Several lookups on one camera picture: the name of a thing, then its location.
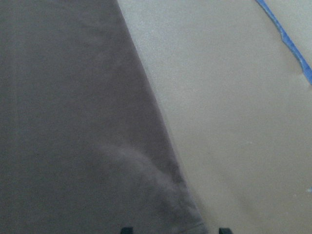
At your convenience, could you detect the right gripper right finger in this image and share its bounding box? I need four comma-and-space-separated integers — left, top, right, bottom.
218, 228, 232, 234

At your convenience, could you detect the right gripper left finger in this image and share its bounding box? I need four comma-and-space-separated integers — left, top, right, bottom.
120, 227, 134, 234

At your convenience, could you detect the dark brown t-shirt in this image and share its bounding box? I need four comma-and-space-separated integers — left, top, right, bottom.
0, 0, 207, 234

